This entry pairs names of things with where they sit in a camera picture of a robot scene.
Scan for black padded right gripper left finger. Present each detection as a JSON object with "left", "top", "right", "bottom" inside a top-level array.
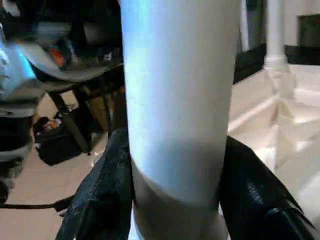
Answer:
[{"left": 55, "top": 127, "right": 135, "bottom": 240}]

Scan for white plastic table top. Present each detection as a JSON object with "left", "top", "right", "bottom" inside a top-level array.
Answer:
[{"left": 220, "top": 64, "right": 320, "bottom": 240}]

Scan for black work mat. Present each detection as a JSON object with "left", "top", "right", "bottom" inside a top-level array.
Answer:
[{"left": 234, "top": 44, "right": 320, "bottom": 85}]

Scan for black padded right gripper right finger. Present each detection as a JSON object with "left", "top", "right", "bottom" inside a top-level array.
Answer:
[{"left": 218, "top": 135, "right": 318, "bottom": 240}]

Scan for black floor bag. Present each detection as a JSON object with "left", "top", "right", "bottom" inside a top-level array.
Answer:
[{"left": 32, "top": 116, "right": 95, "bottom": 167}]

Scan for white plastic table leg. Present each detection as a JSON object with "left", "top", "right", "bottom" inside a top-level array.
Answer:
[
  {"left": 119, "top": 0, "right": 242, "bottom": 240},
  {"left": 263, "top": 0, "right": 289, "bottom": 71}
]

